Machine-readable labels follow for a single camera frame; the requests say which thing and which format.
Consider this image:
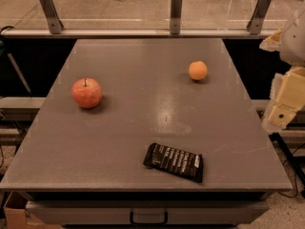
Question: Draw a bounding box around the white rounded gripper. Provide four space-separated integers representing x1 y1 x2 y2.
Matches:
259 9 305 133

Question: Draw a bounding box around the red apple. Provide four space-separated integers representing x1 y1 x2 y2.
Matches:
71 78 102 109

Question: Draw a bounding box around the orange fruit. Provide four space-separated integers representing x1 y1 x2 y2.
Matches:
189 61 208 80

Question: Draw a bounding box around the black stand leg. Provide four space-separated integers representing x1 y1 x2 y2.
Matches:
269 133 305 198

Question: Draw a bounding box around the black snack bar wrapper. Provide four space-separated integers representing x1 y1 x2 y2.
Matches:
143 143 204 183

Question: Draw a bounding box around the clear acrylic barrier panel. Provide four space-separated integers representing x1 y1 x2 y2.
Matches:
0 0 305 31

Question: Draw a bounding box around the cardboard box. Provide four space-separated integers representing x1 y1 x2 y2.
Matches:
4 192 61 229

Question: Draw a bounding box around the right metal bracket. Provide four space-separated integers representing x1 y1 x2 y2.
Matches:
247 0 272 35

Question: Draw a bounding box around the metal bracket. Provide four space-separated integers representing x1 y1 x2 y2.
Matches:
170 0 183 34
39 0 64 34
247 0 272 35

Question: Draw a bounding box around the middle metal bracket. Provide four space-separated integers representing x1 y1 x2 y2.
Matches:
170 0 183 34

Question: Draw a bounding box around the left metal bracket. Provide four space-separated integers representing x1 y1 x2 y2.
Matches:
39 0 64 34

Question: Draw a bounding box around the grey drawer with handle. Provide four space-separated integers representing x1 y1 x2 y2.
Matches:
26 200 269 226

